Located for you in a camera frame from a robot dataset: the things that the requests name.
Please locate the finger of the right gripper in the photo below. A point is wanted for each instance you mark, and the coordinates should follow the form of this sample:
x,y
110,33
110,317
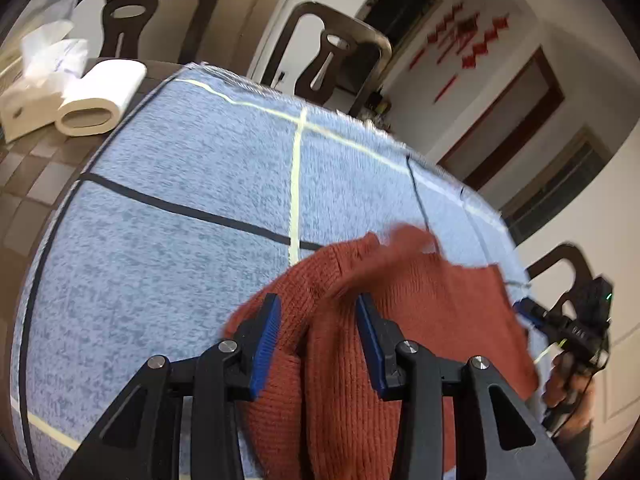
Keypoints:
x,y
532,312

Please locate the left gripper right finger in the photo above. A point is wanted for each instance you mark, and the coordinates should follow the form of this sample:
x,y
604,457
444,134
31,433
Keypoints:
x,y
497,437

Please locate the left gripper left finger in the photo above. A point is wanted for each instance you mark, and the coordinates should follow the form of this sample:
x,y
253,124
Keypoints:
x,y
138,436

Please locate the dark wooden chair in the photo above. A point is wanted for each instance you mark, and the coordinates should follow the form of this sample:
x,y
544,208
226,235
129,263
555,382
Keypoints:
x,y
340,37
140,10
564,269

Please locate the dark wooden chair far centre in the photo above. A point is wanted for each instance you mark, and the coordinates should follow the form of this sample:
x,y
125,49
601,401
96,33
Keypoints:
x,y
340,37

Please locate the blue checked tablecloth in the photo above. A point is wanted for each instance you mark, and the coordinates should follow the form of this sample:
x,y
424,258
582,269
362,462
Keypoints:
x,y
206,192

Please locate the dark wooden chair right side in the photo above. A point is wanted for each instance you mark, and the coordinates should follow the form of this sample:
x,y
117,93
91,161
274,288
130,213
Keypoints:
x,y
564,269

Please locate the rust red knit sweater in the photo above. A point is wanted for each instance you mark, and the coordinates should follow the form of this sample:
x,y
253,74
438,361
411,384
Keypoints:
x,y
318,416

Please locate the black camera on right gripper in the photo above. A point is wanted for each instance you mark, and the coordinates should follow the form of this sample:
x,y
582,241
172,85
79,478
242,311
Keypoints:
x,y
593,303

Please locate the red Chinese knot decoration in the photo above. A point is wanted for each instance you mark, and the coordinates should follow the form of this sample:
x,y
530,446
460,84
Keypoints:
x,y
462,38

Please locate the dark wooden chair far left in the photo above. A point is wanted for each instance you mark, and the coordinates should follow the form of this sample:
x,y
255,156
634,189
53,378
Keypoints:
x,y
140,10

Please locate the white paper roll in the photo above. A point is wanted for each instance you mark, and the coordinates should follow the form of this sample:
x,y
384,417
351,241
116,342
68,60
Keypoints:
x,y
95,103

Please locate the person's right hand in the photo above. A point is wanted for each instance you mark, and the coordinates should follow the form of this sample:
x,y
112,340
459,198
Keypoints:
x,y
559,386

